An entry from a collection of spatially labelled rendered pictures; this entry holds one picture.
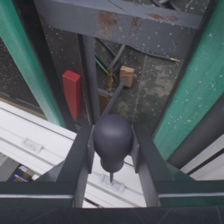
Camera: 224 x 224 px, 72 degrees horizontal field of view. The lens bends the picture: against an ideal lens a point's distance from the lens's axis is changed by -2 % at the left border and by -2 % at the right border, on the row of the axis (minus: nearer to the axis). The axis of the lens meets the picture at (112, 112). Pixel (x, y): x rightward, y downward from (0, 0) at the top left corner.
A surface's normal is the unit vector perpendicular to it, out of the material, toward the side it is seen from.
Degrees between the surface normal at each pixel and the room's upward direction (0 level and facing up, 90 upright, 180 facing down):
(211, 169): 0
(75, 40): 0
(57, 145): 90
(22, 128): 90
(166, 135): 0
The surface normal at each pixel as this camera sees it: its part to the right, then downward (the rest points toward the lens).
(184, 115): -0.40, 0.73
